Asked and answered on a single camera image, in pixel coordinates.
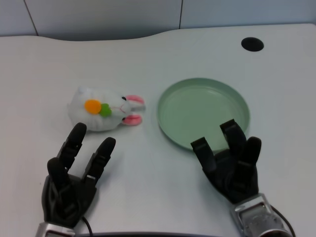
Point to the white rabbit doll with carrot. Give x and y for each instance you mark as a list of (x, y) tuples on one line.
[(103, 112)]

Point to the green round plate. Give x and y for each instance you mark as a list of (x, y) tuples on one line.
[(197, 113)]

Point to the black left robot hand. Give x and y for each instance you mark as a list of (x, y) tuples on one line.
[(64, 190)]

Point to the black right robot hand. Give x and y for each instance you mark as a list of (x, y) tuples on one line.
[(232, 172)]

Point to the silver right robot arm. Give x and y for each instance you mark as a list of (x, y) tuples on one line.
[(259, 217)]

